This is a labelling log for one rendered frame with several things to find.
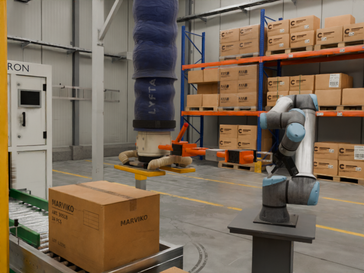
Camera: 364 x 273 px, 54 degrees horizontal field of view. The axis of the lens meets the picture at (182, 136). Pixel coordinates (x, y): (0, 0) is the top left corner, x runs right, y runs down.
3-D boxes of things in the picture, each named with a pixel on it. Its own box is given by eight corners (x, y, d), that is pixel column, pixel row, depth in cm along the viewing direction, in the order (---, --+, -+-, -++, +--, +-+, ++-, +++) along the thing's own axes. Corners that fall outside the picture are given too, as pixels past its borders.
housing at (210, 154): (204, 159, 153) (204, 149, 153) (215, 158, 158) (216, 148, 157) (215, 161, 148) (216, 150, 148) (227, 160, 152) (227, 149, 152)
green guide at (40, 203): (10, 196, 373) (10, 188, 373) (20, 195, 381) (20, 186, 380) (97, 231, 264) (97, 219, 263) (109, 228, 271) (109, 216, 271)
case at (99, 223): (48, 250, 228) (47, 187, 225) (101, 235, 257) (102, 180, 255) (103, 280, 187) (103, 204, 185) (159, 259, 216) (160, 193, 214)
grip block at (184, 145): (170, 155, 170) (170, 142, 169) (186, 154, 176) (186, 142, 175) (181, 157, 163) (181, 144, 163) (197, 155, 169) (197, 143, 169)
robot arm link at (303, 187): (290, 206, 230) (296, 99, 253) (319, 208, 223) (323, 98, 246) (287, 201, 217) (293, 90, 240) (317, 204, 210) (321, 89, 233)
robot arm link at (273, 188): (264, 200, 241) (264, 174, 240) (291, 202, 233) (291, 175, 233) (259, 205, 227) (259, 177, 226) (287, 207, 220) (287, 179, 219)
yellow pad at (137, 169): (114, 168, 193) (114, 159, 193) (129, 167, 200) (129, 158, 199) (148, 177, 167) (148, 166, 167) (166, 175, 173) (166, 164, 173)
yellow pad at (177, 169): (143, 166, 205) (143, 157, 205) (157, 164, 212) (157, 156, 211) (180, 173, 179) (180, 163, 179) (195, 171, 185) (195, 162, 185)
